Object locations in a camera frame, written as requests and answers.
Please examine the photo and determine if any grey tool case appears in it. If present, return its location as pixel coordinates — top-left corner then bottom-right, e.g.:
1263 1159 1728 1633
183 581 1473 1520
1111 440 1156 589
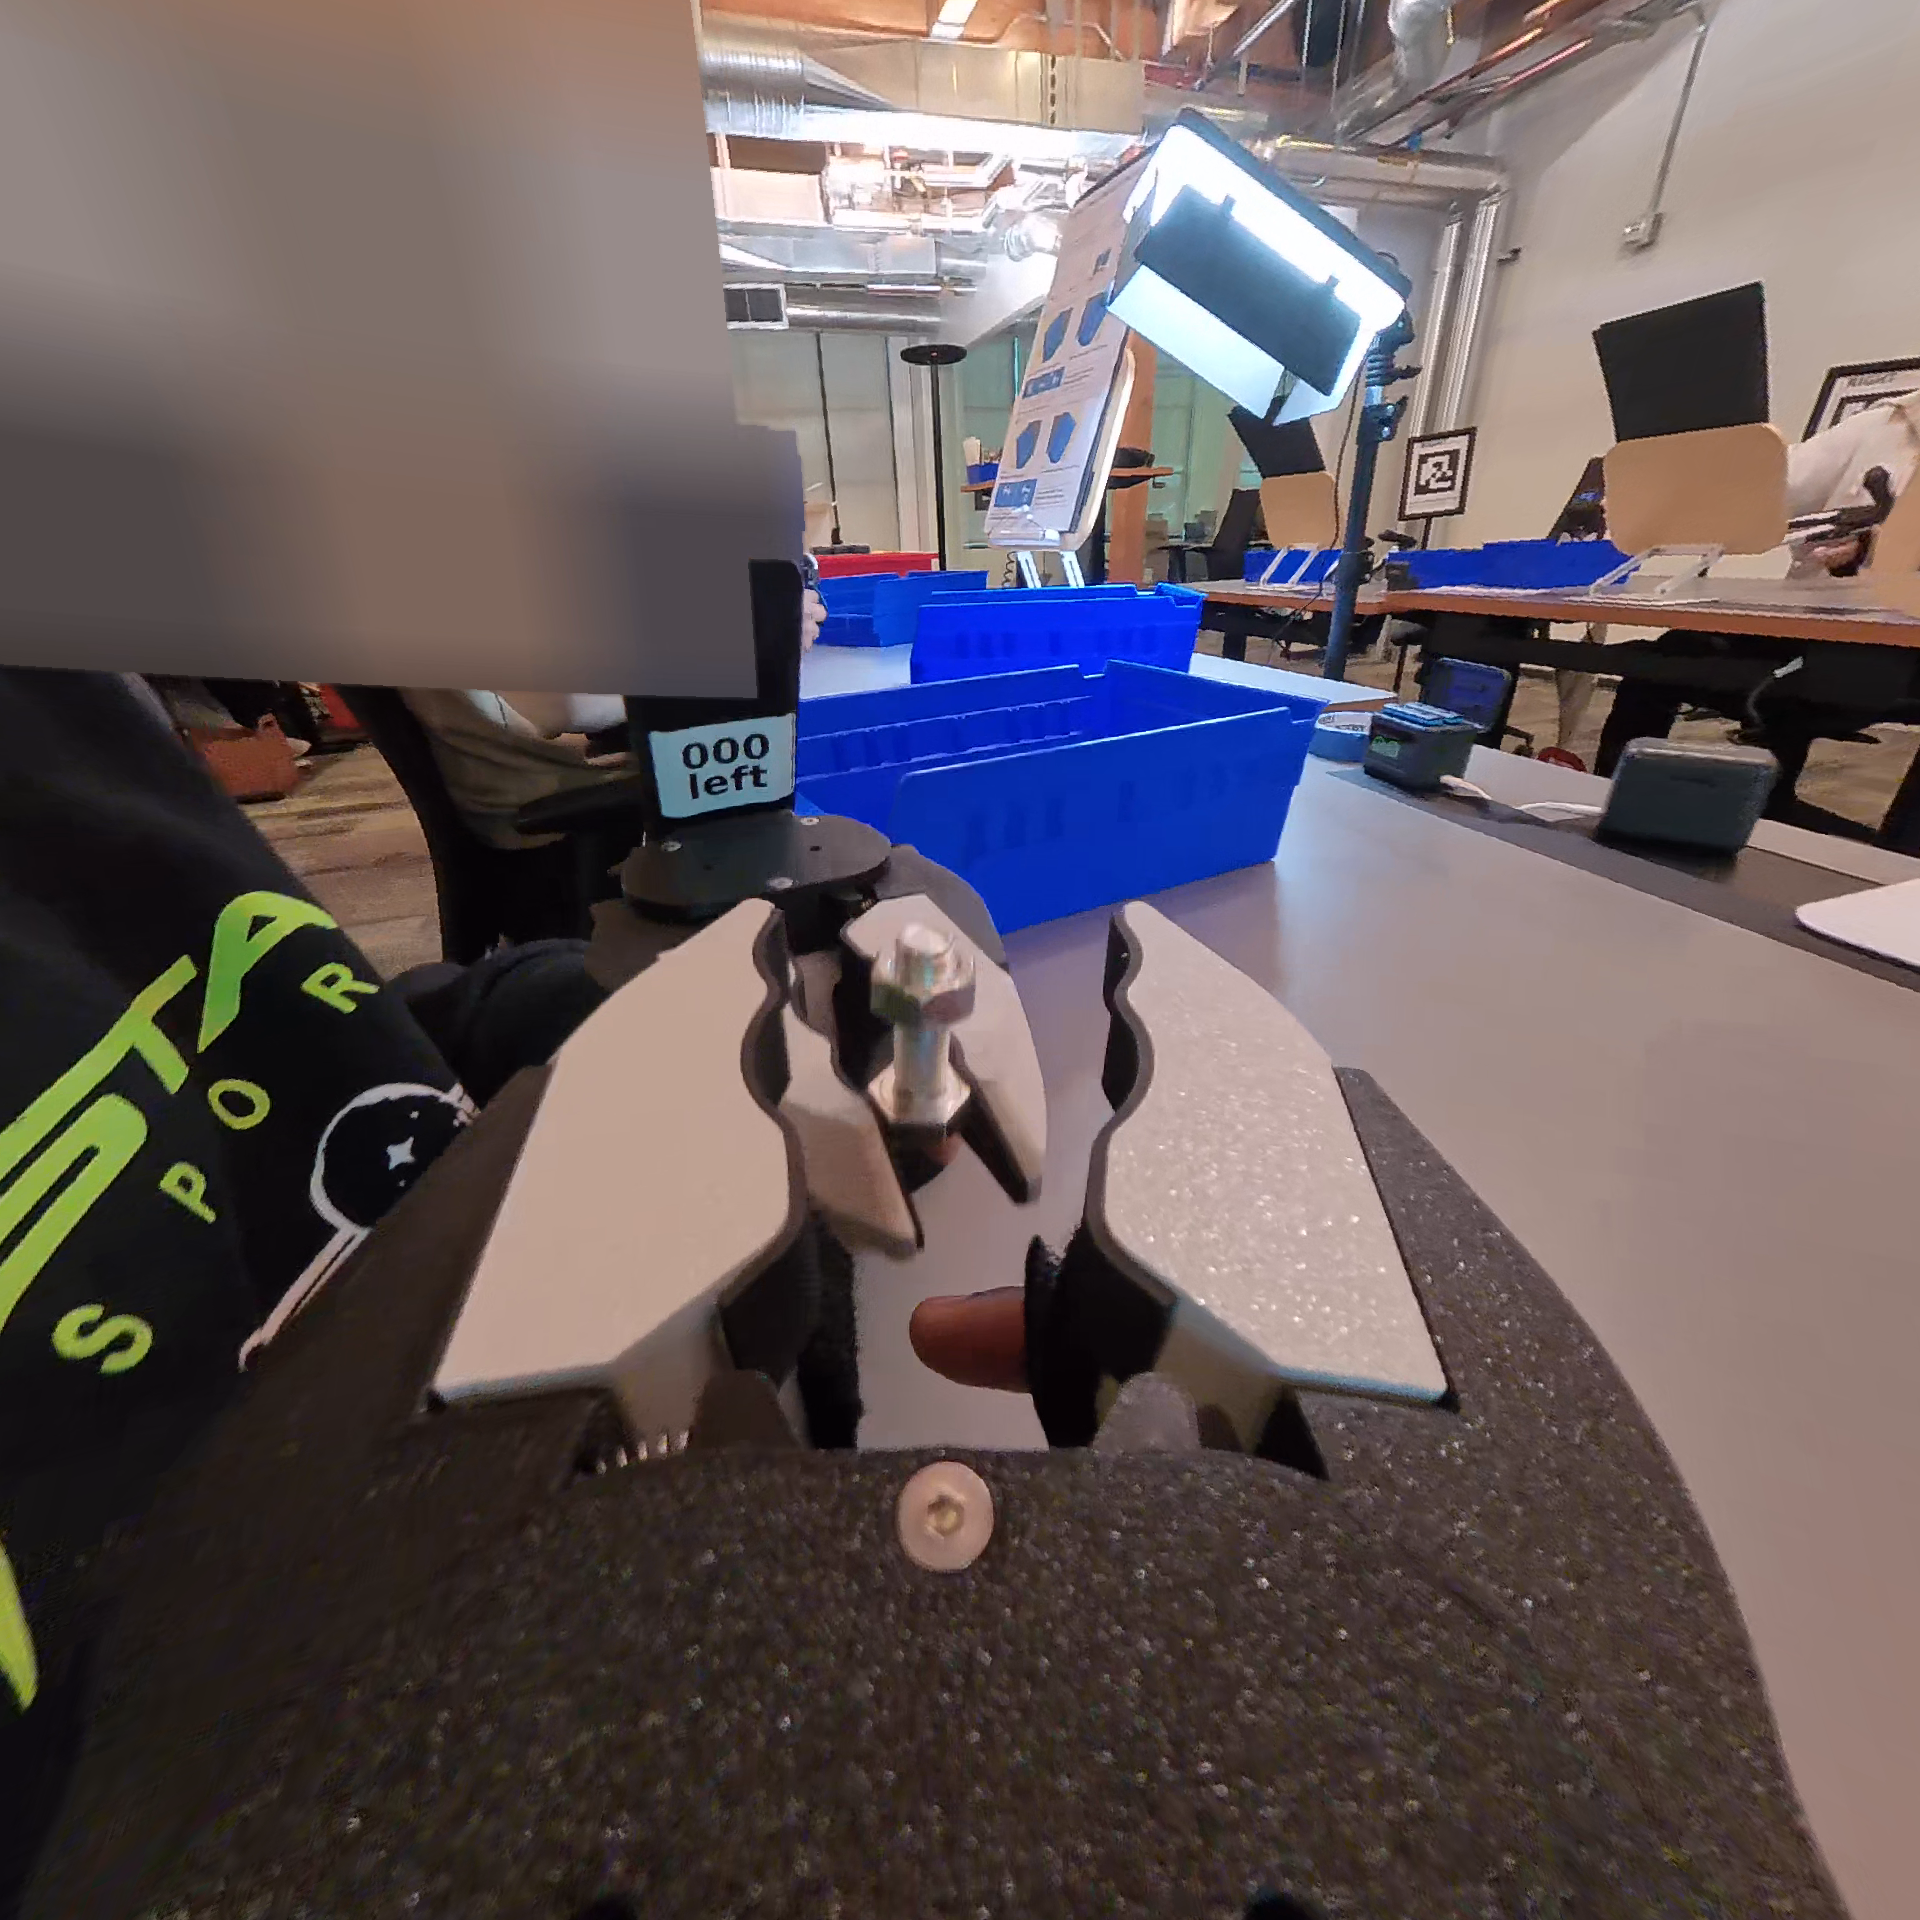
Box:
1598 739 1782 859

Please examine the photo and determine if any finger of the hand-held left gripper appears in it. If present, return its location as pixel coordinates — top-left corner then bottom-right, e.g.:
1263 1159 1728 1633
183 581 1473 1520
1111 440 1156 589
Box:
775 1021 927 1258
842 896 1052 1203

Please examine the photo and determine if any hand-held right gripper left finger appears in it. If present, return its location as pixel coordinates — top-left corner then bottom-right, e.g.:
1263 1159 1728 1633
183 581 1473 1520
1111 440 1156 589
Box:
430 896 858 1463

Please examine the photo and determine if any dark blue bag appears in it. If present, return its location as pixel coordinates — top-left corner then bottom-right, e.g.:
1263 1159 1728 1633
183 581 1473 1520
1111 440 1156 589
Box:
1420 657 1523 736

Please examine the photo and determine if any person's left forearm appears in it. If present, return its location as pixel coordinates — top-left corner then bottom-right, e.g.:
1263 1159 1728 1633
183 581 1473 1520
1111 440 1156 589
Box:
391 937 647 1097

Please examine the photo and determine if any black printed shirt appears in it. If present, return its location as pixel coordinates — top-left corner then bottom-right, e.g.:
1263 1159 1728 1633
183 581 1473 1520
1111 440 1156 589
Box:
0 677 618 1802

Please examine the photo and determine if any white sign stand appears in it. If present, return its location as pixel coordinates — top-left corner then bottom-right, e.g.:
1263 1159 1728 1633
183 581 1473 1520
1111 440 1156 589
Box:
1794 879 1920 972

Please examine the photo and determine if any roll-up banner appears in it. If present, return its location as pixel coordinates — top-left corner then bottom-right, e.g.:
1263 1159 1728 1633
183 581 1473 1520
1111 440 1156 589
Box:
984 180 1137 548

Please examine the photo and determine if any black floor lamp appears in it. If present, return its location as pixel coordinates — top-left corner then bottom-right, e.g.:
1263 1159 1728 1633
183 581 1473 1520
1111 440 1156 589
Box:
900 340 970 571

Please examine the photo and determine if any black and blue device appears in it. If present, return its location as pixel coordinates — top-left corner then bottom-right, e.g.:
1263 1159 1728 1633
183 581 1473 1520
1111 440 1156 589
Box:
1367 707 1489 791

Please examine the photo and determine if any long wooden desk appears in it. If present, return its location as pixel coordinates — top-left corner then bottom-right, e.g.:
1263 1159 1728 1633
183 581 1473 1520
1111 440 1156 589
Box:
1200 571 1920 768

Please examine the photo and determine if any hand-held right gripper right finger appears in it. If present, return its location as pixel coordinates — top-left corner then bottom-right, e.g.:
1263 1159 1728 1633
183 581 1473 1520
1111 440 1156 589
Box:
1026 901 1454 1463

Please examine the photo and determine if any studio light on stand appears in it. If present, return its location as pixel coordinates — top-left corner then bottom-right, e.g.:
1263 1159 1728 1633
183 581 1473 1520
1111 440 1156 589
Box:
1105 115 1418 602

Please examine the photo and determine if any white cable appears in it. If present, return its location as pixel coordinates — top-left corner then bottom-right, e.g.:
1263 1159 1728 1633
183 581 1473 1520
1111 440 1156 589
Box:
1440 775 1607 828

